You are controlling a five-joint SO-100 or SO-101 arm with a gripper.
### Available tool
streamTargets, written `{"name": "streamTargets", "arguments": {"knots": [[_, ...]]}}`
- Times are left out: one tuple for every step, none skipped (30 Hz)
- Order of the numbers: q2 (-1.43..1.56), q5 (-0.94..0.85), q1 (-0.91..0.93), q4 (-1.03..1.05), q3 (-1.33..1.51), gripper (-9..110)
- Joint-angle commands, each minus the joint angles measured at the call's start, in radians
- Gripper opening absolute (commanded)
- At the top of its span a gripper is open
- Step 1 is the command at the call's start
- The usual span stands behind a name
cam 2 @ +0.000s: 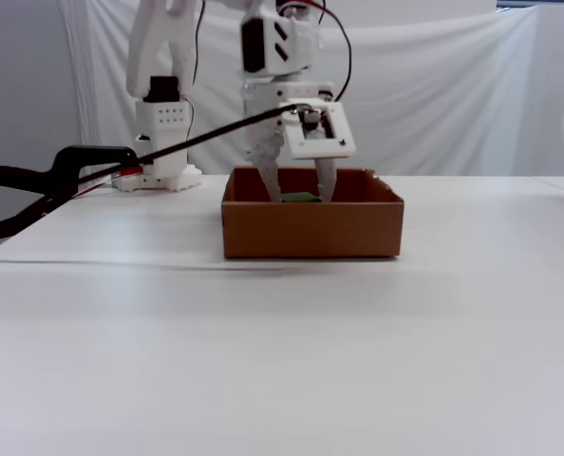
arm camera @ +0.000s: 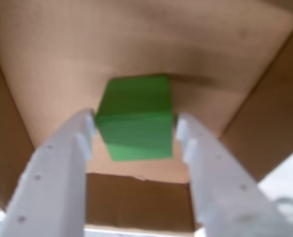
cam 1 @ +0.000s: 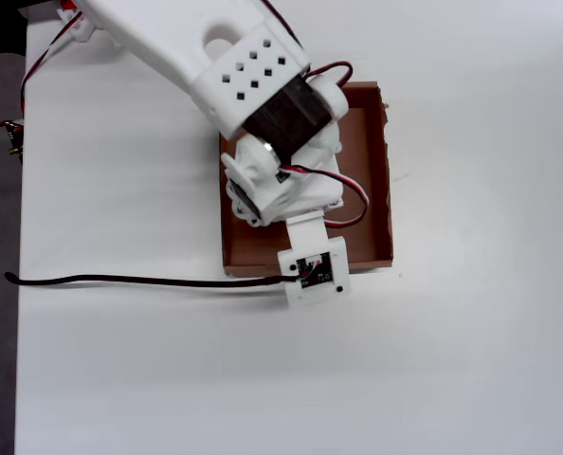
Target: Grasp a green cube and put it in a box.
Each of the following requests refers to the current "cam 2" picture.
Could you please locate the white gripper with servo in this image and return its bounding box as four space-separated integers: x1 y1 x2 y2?
241 80 338 204

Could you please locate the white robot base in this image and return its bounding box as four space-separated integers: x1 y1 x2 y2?
110 161 203 194

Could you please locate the brown cardboard box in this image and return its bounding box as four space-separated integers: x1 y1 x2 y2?
220 165 405 260

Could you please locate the white backdrop cloth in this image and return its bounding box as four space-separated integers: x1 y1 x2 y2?
56 0 564 178

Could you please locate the black clamp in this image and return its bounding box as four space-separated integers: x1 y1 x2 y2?
0 144 139 248

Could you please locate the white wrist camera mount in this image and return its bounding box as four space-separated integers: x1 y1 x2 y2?
279 98 358 161

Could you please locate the black camera cable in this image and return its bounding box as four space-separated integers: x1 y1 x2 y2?
0 102 311 260

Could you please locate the red black servo cable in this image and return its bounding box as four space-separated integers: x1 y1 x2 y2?
308 0 355 104
185 0 207 132

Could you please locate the red white power cable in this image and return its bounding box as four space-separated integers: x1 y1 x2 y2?
72 163 143 197

